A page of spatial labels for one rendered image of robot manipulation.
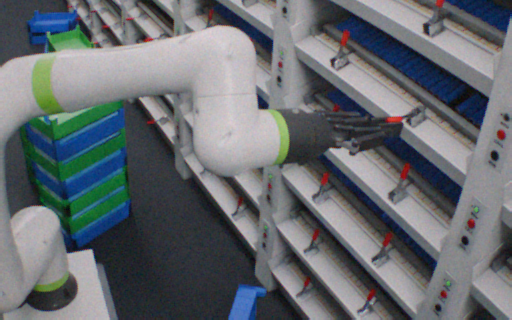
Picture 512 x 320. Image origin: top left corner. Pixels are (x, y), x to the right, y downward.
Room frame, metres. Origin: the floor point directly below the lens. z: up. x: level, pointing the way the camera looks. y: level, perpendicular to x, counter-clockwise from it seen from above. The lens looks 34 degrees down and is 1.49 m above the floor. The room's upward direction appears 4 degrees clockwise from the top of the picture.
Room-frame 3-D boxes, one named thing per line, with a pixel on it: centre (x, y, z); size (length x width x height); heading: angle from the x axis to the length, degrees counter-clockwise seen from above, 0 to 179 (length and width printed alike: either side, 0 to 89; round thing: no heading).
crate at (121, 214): (1.64, 0.62, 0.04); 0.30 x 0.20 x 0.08; 143
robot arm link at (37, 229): (0.93, 0.50, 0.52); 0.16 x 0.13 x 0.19; 167
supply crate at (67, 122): (1.64, 0.62, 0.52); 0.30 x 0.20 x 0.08; 143
